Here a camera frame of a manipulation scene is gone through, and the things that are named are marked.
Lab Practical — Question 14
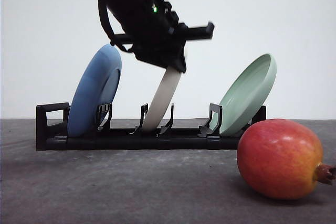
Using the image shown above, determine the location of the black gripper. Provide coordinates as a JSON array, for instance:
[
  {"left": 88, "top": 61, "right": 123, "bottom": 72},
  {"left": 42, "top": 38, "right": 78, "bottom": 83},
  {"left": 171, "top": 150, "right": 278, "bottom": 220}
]
[{"left": 98, "top": 0, "right": 214, "bottom": 73}]

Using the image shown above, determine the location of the white plate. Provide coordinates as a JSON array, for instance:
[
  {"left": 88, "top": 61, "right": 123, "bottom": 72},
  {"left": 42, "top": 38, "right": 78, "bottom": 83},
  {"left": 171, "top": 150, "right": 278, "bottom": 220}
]
[{"left": 142, "top": 67, "right": 181, "bottom": 132}]

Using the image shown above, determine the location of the red pomegranate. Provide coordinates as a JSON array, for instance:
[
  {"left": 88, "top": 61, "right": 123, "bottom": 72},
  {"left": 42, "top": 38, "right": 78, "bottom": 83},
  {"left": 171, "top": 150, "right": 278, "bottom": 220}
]
[{"left": 237, "top": 119, "right": 336, "bottom": 200}]

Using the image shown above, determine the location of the blue plate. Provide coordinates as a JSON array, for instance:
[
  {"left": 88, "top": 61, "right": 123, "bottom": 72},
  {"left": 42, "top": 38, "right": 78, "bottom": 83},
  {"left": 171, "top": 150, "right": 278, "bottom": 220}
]
[{"left": 68, "top": 44, "right": 122, "bottom": 138}]

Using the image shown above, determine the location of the green plate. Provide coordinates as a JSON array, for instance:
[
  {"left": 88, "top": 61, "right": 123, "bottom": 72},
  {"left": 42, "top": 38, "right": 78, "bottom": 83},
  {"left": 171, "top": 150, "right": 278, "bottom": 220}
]
[{"left": 210, "top": 54, "right": 277, "bottom": 136}]

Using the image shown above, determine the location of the black plastic dish rack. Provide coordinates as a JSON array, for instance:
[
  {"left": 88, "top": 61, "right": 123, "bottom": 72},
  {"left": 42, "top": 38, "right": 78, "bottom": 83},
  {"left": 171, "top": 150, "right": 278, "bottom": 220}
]
[{"left": 36, "top": 102, "right": 266, "bottom": 151}]

